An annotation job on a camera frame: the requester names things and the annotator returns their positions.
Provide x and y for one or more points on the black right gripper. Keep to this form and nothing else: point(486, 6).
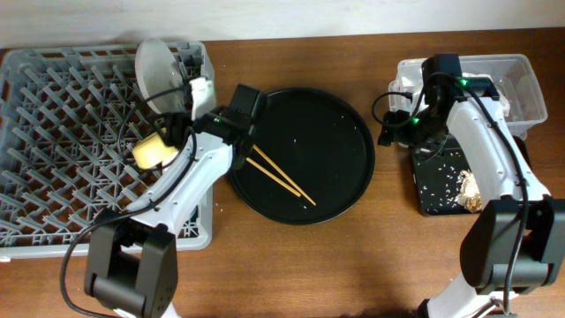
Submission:
point(392, 133)

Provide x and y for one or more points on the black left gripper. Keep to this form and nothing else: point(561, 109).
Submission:
point(180, 122)

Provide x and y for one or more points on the yellow bowl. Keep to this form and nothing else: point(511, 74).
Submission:
point(152, 151)

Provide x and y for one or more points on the pale green plate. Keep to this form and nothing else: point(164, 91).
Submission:
point(156, 71)

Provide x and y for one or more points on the wooden chopstick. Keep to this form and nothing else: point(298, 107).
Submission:
point(288, 180)
point(273, 177)

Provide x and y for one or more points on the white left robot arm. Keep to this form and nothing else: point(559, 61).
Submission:
point(132, 256)

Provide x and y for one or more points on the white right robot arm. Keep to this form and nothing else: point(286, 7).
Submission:
point(516, 245)

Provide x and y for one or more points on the grey dishwasher rack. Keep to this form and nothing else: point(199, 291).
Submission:
point(70, 117)

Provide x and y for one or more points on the black rectangular tray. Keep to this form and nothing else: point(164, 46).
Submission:
point(435, 177)

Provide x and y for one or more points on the round black tray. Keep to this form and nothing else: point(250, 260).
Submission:
point(322, 144)

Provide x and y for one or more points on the food scraps pile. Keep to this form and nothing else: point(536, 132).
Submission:
point(468, 194)

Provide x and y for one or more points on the clear plastic bin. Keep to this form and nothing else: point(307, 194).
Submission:
point(512, 75)

